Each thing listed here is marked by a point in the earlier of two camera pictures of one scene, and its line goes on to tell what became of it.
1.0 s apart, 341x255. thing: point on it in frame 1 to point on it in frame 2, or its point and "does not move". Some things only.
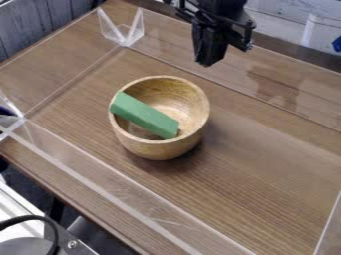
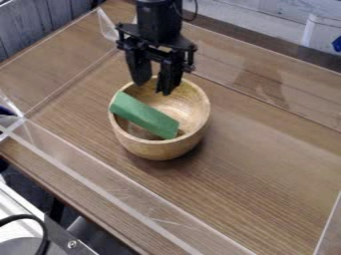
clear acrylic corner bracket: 124,34 does not move
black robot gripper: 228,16 to 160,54
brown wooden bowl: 177,98 does not move
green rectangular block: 145,116 does not move
